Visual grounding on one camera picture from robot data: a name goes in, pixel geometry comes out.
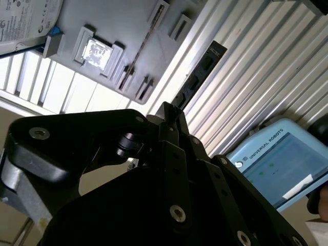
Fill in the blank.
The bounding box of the blue RAM stick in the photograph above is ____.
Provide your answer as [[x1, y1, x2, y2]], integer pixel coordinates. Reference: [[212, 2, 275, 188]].
[[172, 39, 228, 113]]

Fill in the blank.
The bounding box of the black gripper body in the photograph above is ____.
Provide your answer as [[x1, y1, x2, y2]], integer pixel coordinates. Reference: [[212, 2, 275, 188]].
[[40, 163, 229, 246]]

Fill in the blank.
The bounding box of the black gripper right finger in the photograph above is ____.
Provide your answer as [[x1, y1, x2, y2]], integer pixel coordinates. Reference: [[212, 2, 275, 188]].
[[176, 111, 307, 246]]

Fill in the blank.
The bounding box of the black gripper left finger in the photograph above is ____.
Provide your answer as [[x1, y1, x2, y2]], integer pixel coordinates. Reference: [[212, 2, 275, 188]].
[[5, 101, 193, 240]]

